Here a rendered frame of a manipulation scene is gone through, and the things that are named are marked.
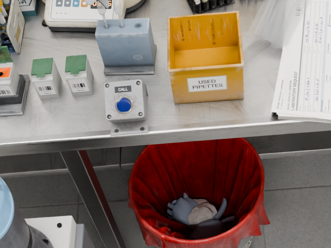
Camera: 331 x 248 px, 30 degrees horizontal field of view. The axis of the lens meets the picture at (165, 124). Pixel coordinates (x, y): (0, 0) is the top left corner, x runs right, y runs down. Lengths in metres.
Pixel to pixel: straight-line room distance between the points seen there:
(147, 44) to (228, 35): 0.16
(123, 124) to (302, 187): 1.03
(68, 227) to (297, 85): 0.48
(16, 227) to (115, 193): 1.25
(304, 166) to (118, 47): 1.07
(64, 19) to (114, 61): 0.16
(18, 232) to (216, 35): 0.56
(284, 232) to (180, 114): 0.92
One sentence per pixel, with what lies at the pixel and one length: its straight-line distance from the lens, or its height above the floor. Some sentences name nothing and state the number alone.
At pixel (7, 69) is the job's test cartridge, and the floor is 0.95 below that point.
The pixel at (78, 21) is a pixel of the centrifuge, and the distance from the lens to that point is 1.30.
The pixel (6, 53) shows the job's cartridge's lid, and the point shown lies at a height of 0.97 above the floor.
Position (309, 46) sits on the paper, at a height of 0.89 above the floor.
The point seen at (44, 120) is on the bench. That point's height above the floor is 0.88.
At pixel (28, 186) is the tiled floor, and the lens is 2.19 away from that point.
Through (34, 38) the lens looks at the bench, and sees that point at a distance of 1.35.
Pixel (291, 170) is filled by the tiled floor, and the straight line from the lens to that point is 2.09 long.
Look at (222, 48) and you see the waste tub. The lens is 1.23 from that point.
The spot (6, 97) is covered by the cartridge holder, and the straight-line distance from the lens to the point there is 1.21.
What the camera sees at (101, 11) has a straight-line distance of 1.14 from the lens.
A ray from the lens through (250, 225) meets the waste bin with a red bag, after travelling 1.56.
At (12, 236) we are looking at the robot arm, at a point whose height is 1.07.
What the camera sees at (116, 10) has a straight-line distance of 1.13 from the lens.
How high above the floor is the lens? 1.80
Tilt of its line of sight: 54 degrees down
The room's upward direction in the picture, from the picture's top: 12 degrees counter-clockwise
